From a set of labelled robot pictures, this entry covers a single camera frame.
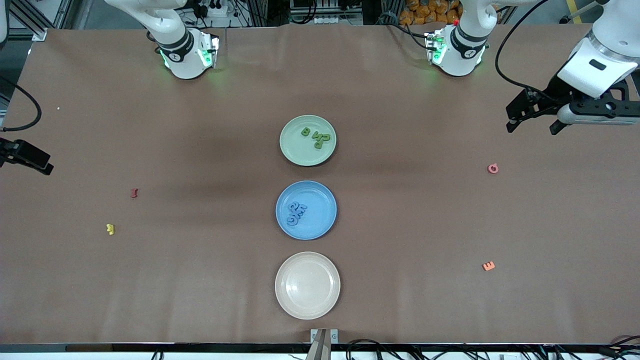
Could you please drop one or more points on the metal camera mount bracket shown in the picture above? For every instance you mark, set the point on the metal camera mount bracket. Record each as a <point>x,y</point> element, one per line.
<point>324,345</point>

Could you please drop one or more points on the green foam letter U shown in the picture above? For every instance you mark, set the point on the green foam letter U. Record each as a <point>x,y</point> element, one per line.
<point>328,137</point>

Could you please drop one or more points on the white power strip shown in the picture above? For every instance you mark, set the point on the white power strip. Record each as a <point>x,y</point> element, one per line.
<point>330,20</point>

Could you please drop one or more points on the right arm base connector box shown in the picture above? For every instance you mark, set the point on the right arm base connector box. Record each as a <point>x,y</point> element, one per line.
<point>207,50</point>

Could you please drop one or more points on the pink foam letter Q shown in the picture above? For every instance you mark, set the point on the pink foam letter Q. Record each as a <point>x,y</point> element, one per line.
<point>489,169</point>

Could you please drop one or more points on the blue plate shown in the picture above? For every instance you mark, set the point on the blue plate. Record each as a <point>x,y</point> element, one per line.
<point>320,225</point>

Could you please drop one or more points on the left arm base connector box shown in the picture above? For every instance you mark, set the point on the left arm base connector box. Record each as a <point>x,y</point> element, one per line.
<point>434,47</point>

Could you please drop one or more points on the beige plate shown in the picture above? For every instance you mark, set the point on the beige plate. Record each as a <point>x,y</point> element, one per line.
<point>307,285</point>

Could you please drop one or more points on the orange snack packets pile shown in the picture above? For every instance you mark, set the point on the orange snack packets pile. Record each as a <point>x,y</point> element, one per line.
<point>425,10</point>

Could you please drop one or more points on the power strip with black plugs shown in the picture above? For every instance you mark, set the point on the power strip with black plugs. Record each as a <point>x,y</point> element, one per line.
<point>215,6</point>

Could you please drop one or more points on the blue foam letter E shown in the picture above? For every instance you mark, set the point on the blue foam letter E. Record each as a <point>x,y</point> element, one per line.
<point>303,209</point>

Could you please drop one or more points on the yellow foam letter K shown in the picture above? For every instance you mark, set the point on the yellow foam letter K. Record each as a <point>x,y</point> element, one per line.
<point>110,229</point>

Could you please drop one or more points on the blue foam letter G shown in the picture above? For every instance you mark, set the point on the blue foam letter G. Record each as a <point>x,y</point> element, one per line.
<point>288,222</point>

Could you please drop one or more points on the green plate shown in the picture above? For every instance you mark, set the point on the green plate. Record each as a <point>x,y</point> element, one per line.
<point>300,152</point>

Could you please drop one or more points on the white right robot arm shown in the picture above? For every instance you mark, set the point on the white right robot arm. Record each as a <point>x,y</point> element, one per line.
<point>185,55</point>

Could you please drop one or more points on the brown table cover mat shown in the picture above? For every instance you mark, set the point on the brown table cover mat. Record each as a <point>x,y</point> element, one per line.
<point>150,280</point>

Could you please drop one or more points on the blue foam letter X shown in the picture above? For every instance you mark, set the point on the blue foam letter X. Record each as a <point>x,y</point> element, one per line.
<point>295,214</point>

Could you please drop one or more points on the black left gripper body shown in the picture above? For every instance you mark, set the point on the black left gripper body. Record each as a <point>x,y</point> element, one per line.
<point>550,93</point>

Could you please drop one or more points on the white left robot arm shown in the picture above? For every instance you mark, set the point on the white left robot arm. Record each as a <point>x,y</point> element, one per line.
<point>595,75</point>

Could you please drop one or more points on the orange foam letter E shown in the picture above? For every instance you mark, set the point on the orange foam letter E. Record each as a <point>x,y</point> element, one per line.
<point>488,266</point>

